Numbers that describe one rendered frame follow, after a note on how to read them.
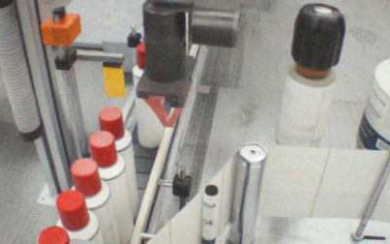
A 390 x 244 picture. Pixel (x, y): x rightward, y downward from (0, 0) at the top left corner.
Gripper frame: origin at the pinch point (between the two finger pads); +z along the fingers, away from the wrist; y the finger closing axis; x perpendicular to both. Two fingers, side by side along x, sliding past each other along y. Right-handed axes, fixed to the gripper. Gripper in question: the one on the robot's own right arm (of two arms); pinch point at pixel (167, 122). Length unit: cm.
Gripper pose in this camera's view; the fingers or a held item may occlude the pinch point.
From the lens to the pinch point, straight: 67.8
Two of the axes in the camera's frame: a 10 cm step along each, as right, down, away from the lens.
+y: 1.6, -6.2, 7.7
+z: -0.1, 7.8, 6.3
